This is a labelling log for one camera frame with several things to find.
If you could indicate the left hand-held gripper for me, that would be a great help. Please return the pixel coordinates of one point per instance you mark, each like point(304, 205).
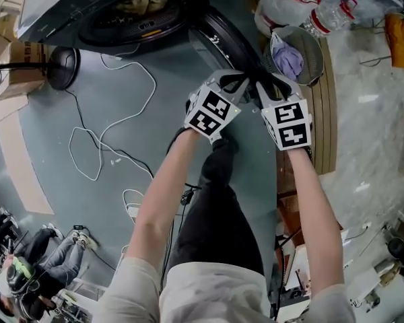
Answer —
point(210, 113)

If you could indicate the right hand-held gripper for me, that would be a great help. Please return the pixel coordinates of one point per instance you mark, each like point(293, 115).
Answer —
point(289, 126)

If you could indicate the person's right forearm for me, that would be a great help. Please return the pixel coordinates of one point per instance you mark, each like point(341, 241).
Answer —
point(316, 220)

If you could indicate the person's left forearm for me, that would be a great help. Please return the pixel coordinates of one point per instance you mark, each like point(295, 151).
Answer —
point(158, 204)

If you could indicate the purple cloth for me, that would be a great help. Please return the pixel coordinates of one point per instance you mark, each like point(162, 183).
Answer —
point(287, 61)

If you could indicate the wooden slatted board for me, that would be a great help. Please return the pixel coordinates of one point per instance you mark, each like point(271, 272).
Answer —
point(323, 113)

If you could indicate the metal mesh waste basket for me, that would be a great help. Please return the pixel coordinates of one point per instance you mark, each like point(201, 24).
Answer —
point(313, 52)

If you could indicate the brown wooden box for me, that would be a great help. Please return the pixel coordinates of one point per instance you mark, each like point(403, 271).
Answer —
point(286, 210)

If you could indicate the yellow laundry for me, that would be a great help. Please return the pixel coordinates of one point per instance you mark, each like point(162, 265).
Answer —
point(144, 7)

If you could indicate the person's black trousers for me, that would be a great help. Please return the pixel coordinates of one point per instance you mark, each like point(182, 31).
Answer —
point(219, 214)

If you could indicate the orange bag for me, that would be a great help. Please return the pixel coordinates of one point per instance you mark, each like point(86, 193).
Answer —
point(400, 42)

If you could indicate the white power strip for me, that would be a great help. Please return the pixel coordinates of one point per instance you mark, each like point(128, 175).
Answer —
point(133, 213)

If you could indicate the person's beige shirt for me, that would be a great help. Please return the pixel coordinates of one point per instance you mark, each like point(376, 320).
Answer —
point(205, 294)

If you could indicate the large brown cardboard box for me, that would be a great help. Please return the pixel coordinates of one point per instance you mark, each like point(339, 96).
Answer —
point(23, 66)

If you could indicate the flat beige cardboard sheet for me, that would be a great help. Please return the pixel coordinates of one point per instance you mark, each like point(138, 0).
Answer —
point(6, 109)
point(23, 167)

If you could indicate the black pedestal fan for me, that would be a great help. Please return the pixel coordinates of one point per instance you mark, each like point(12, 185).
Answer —
point(64, 67)

